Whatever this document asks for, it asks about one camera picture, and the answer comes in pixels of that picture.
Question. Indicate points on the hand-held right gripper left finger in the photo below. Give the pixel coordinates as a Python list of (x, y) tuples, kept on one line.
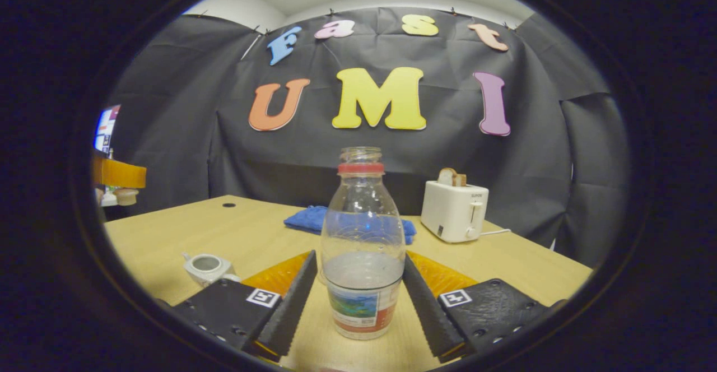
[(291, 305)]

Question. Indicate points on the bread slice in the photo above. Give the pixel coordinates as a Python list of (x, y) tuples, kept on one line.
[(451, 177)]

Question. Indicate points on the blue towel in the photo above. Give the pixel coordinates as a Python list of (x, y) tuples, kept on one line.
[(308, 221)]

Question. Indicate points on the clear water bottle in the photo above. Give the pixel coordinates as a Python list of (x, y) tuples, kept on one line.
[(363, 232)]

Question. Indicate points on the computer monitor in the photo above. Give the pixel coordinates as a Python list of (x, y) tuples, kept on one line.
[(105, 128)]

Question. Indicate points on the white teacup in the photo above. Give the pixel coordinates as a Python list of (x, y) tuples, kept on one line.
[(204, 271)]

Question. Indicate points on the white toaster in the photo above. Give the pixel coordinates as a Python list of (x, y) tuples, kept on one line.
[(451, 212)]

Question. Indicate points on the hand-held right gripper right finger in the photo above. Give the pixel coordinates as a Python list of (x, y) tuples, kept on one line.
[(428, 310)]

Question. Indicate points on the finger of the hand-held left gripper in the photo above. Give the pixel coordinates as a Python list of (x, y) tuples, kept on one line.
[(120, 174)]

